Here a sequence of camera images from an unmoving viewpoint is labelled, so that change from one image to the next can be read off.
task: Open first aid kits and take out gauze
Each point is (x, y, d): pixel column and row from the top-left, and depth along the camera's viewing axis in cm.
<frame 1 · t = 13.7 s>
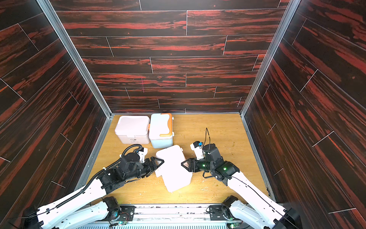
left hand: (162, 165, 73), fingers open
right hand: (186, 161, 76), fingers open
pink medicine chest box: (133, 130, 93), point 16 cm above the table
white orange handled box: (160, 130, 94), point 15 cm above the table
white pink first aid box: (176, 176, 77), point 12 cm above the table

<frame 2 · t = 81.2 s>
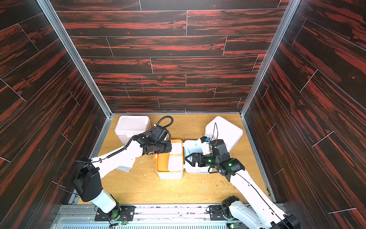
left hand: (173, 148, 84), fingers closed
right hand: (193, 156, 77), fingers open
white pink first aid box: (219, 126, 98), point 14 cm above the table
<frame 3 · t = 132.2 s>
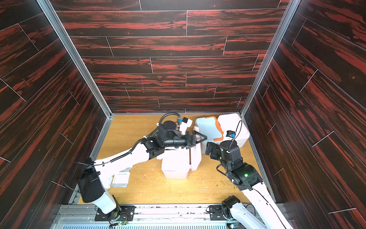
left hand: (203, 141, 65), fingers open
right hand: (217, 144, 72), fingers open
pink medicine chest box: (177, 163, 81), point 13 cm above the table
white orange handled box: (210, 128, 93), point 16 cm above the table
white pink first aid box: (234, 122, 99), point 14 cm above the table

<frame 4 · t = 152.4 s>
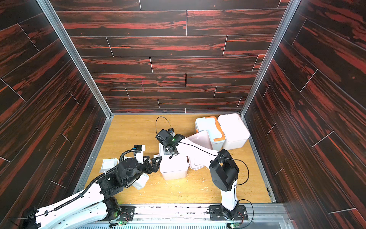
left hand: (157, 158, 75), fingers open
right hand: (173, 147, 88), fingers closed
gauze clear packet: (140, 183, 86), on the table
the other named things where they were.

